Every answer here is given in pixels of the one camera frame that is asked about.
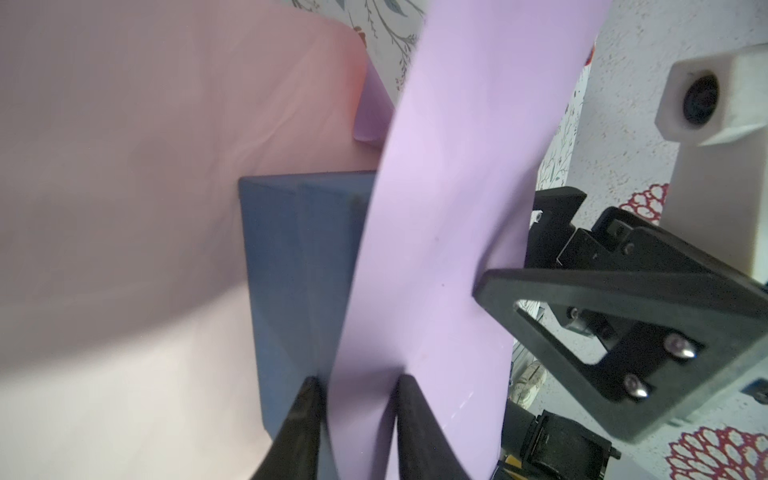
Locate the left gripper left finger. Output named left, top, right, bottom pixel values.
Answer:
left=251, top=377, right=326, bottom=480

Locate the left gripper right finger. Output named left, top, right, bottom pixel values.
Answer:
left=395, top=375, right=469, bottom=480

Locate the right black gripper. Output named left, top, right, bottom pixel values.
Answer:
left=473, top=186, right=767, bottom=443

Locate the pink wrapping paper sheet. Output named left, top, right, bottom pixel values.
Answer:
left=1, top=1, right=609, bottom=479

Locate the blue gift box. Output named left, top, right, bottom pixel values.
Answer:
left=238, top=170, right=378, bottom=480

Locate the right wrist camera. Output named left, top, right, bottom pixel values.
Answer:
left=655, top=44, right=767, bottom=284

